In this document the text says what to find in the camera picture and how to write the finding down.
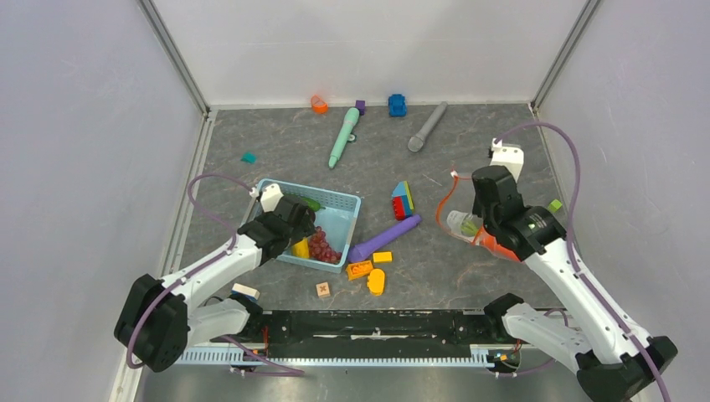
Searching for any green small cube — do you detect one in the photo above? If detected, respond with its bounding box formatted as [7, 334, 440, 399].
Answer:
[548, 199, 563, 214]

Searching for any grey toy microphone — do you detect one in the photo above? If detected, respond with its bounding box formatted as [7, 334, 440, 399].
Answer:
[407, 101, 448, 152]

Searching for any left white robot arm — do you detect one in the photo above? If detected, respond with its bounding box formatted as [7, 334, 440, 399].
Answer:
[114, 195, 316, 373]

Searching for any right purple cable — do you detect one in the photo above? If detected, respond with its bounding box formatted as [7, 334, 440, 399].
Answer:
[491, 121, 672, 402]

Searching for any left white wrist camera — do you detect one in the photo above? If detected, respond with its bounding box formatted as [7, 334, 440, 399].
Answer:
[250, 183, 283, 213]

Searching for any small purple block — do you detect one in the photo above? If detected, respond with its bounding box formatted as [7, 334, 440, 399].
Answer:
[355, 100, 367, 116]

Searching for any clear orange zip bag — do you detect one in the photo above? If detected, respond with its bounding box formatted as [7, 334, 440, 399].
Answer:
[435, 170, 520, 263]

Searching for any teal small block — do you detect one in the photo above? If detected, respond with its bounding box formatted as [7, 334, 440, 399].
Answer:
[240, 152, 257, 164]

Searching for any blue toy car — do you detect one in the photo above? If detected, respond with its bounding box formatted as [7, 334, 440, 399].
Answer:
[388, 94, 407, 117]

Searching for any wooden cube with X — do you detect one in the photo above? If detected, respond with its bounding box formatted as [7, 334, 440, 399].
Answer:
[316, 282, 331, 298]

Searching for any yellow toy corn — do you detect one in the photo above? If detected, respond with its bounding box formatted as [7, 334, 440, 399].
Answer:
[291, 238, 310, 260]

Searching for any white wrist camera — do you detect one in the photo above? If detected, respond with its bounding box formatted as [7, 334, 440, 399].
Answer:
[489, 138, 525, 182]
[250, 183, 283, 213]

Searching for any multicolour stacked brick block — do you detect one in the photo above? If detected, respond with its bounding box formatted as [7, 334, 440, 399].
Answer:
[391, 181, 415, 221]

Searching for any light red grape bunch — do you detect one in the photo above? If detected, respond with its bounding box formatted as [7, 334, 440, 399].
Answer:
[307, 226, 342, 264]

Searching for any yellow flat brick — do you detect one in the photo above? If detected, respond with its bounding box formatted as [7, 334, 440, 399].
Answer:
[372, 251, 394, 264]

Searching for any orange lego brick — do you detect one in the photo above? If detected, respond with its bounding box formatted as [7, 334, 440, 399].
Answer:
[346, 260, 374, 281]

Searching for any light blue plastic basket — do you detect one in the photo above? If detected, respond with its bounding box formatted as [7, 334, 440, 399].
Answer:
[256, 178, 362, 274]

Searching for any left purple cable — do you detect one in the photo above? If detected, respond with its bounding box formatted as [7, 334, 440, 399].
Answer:
[125, 173, 262, 371]

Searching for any mint green toy pen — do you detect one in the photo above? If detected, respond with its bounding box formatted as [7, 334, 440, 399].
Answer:
[328, 107, 360, 169]

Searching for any purple toy cylinder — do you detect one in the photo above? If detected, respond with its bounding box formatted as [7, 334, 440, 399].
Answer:
[347, 214, 422, 263]

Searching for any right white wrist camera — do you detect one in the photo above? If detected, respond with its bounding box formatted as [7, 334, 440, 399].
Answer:
[489, 138, 525, 182]

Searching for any yellow oval toy block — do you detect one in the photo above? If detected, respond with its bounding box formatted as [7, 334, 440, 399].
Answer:
[367, 268, 386, 296]

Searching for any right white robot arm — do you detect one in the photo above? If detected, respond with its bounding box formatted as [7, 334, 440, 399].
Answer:
[471, 165, 677, 401]

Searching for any purple cable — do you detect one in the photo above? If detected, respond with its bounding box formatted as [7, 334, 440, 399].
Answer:
[491, 121, 672, 402]
[125, 173, 262, 371]

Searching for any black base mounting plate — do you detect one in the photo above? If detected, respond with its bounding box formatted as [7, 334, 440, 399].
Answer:
[232, 310, 515, 358]

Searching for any light blue cable comb rail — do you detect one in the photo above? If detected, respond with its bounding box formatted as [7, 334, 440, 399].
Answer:
[176, 346, 494, 369]

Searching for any green toy cucumber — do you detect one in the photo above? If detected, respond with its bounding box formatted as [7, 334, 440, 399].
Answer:
[301, 197, 322, 212]

